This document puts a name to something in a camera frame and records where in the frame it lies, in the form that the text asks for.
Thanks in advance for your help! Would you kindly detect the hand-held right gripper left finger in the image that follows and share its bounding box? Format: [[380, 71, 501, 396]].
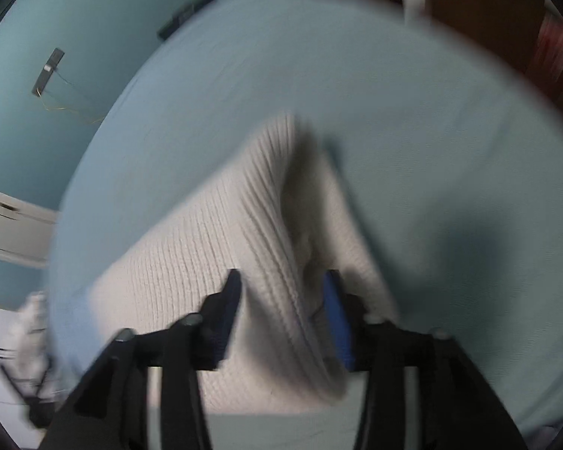
[[40, 268, 243, 450]]

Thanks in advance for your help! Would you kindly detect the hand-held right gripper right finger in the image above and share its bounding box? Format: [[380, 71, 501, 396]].
[[321, 269, 528, 450]]

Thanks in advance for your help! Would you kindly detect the cream and blue knit sweater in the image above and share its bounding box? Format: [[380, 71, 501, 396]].
[[51, 112, 402, 416]]

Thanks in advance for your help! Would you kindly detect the bed with light blue sheet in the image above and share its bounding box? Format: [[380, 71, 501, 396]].
[[47, 0, 563, 450]]

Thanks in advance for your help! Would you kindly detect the white room door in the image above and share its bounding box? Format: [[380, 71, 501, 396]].
[[0, 183, 59, 268]]

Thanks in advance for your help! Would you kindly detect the black and grey case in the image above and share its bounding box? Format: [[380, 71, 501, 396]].
[[157, 0, 217, 41]]

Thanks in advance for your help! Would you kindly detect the brown wooden chair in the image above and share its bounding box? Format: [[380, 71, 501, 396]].
[[361, 0, 563, 137]]

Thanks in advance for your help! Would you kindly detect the red packet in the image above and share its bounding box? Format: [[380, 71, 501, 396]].
[[539, 14, 563, 80]]

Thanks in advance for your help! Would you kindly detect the yellow cable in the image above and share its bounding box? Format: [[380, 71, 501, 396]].
[[35, 89, 106, 125]]

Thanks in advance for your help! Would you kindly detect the dark wall socket strip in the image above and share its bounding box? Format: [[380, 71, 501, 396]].
[[32, 48, 65, 96]]

